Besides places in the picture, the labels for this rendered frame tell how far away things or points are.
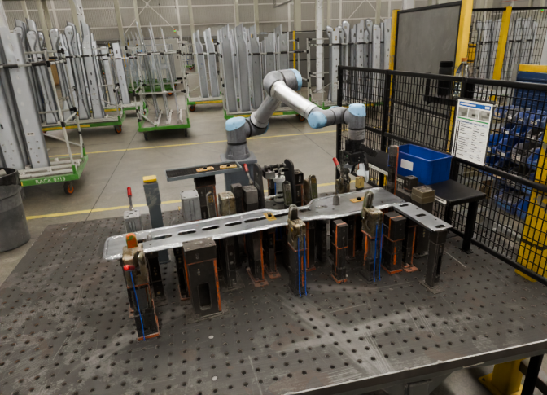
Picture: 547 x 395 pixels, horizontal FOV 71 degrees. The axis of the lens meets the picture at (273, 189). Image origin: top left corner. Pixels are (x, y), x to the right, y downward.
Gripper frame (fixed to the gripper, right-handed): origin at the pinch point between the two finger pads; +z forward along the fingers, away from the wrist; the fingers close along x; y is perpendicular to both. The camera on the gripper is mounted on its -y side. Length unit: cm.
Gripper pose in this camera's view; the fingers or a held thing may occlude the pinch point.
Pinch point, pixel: (359, 177)
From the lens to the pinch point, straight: 190.8
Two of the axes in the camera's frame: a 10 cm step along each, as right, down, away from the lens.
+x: 3.3, 3.3, -8.8
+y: -9.4, 1.8, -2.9
